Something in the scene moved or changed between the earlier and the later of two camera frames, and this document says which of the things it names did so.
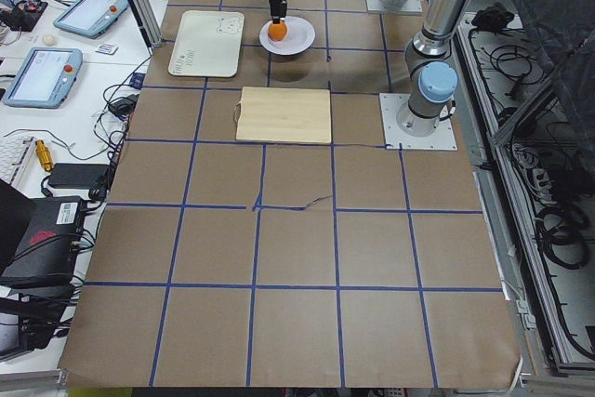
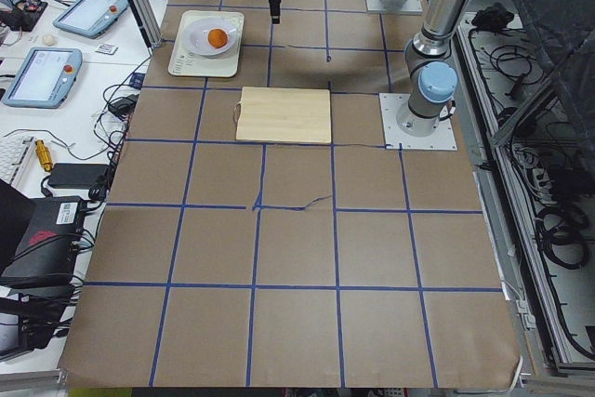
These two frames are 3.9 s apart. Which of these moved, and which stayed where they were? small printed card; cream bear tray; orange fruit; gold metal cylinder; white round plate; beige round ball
Moved: orange fruit; white round plate
Stayed: beige round ball; gold metal cylinder; cream bear tray; small printed card
